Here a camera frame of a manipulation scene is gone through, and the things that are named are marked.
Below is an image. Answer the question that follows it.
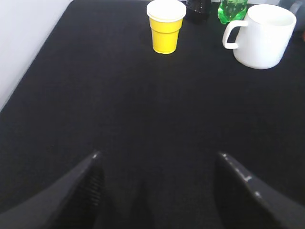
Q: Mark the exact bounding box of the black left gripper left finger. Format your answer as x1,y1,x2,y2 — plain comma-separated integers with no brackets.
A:
0,151,104,229

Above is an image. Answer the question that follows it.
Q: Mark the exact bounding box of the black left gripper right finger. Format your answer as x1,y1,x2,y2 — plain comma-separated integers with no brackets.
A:
215,152,305,229

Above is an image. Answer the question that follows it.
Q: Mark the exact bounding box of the white ceramic mug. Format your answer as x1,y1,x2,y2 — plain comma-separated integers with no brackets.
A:
222,4,296,69

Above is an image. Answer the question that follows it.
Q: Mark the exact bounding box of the yellow plastic cup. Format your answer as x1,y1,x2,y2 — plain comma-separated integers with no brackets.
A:
147,0,186,54

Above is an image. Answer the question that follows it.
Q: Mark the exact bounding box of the green soda bottle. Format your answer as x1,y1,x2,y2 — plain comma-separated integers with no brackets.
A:
218,0,248,24

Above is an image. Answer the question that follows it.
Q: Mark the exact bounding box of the dark cola bottle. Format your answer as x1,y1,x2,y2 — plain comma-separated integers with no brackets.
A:
185,0,211,24

